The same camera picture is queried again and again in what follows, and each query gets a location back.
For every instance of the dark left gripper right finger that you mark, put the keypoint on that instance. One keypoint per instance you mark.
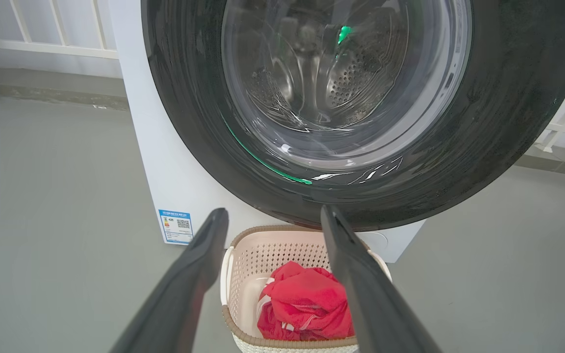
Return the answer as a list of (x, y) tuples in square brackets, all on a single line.
[(366, 294)]

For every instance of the cream perforated basket brown rim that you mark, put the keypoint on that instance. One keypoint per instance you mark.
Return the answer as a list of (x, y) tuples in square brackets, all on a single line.
[(248, 274)]

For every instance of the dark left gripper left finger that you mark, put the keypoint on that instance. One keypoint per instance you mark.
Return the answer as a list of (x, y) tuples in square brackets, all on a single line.
[(184, 289)]

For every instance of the white front-load washing machine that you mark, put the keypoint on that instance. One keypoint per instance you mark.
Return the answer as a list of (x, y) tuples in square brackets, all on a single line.
[(165, 147)]

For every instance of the washing machine glass door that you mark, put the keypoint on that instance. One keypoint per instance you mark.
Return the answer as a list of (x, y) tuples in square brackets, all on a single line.
[(508, 98)]

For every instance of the red and white garment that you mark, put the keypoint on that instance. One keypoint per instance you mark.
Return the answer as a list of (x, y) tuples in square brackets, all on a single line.
[(302, 299)]

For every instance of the blue energy label sticker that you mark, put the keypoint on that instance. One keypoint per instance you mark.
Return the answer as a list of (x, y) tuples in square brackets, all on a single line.
[(175, 227)]

